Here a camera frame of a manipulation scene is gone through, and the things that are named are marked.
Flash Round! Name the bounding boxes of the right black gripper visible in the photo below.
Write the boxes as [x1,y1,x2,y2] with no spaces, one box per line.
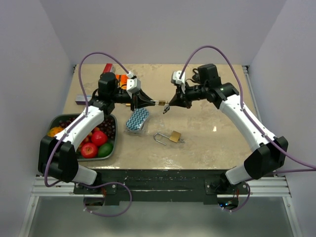
[170,80,209,109]

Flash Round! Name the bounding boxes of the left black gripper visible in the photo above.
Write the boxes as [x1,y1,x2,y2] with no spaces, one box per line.
[111,88,155,112]

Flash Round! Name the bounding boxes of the astronaut keychain with keys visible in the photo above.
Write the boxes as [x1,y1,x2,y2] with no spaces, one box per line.
[162,104,170,114]

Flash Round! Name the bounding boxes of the brass padlock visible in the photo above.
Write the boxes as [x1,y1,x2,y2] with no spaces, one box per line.
[151,100,167,106]
[153,131,185,145]

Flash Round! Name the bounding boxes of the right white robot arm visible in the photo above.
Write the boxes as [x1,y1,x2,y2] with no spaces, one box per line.
[169,64,288,194]

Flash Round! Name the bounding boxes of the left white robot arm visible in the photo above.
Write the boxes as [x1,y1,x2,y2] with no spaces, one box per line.
[38,73,155,194]

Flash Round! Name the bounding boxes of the blue zigzag sponge pack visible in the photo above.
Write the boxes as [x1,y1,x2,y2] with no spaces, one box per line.
[125,108,149,134]

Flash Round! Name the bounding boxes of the orange razor package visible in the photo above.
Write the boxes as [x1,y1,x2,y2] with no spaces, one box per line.
[116,74,128,88]

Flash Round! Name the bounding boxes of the dark grape bunch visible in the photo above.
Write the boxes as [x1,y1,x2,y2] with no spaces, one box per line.
[58,116,116,138]

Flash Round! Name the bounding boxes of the red box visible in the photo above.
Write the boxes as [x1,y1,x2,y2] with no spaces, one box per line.
[102,63,115,74]

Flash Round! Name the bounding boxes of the red apple back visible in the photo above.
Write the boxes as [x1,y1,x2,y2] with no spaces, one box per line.
[90,131,108,147]

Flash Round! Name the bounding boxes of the red apple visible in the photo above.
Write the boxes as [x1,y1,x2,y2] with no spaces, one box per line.
[90,131,108,147]
[81,143,98,158]

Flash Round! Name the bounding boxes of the grey fruit tray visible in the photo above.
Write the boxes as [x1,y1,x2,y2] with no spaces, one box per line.
[48,114,117,161]

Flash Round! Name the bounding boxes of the green avocado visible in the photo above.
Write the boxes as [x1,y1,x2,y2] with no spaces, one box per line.
[98,143,113,158]

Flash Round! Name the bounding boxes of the purple white toothpaste box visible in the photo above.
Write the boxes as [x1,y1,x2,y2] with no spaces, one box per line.
[75,95,92,105]

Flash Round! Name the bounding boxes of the small red fruits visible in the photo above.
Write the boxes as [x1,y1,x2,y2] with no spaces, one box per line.
[79,127,100,148]

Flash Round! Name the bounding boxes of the red apple front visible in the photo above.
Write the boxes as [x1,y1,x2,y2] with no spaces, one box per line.
[81,143,98,158]

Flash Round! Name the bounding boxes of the orange flower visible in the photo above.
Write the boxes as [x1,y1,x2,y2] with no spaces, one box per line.
[47,126,64,137]

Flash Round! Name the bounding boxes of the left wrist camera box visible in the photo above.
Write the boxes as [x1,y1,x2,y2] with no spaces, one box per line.
[126,71,141,95]

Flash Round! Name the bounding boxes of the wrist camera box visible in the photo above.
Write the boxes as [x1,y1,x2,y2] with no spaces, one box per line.
[171,71,186,93]
[126,71,141,95]

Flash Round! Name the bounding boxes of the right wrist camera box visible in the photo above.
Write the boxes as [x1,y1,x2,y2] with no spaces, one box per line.
[171,71,186,93]

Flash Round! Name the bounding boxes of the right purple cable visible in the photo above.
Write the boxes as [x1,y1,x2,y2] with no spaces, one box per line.
[180,45,316,212]

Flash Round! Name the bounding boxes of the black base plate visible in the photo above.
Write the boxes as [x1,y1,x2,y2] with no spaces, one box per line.
[73,169,253,205]

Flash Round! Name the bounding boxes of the aluminium rail frame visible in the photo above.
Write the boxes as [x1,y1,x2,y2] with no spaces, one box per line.
[18,64,303,237]

